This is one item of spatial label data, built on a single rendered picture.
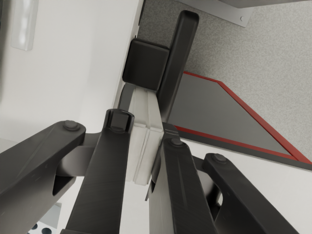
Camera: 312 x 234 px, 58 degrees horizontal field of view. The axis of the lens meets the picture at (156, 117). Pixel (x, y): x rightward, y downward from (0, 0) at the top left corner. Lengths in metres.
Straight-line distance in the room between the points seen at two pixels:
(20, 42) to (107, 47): 0.11
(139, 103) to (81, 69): 0.11
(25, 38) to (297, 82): 1.11
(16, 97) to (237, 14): 0.93
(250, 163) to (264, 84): 0.83
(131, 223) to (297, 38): 0.98
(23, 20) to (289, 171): 0.35
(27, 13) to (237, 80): 0.98
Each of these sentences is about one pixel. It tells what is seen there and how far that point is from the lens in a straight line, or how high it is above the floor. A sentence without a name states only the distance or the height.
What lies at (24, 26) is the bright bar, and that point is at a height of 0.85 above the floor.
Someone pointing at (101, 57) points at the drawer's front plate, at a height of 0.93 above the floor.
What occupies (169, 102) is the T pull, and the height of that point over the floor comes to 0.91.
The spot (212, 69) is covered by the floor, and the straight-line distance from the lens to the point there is 1.12.
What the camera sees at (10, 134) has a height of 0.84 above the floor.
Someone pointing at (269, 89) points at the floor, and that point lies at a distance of 1.21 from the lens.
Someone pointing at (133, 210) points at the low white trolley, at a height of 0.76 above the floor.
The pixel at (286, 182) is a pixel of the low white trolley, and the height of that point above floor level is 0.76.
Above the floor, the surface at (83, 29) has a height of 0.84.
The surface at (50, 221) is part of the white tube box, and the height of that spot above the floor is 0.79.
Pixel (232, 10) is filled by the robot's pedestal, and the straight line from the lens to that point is 1.11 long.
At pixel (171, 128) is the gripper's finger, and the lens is 0.15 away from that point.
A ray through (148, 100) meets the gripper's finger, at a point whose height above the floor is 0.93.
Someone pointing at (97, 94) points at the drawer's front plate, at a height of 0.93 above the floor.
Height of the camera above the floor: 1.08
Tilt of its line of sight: 71 degrees down
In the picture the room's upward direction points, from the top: 177 degrees clockwise
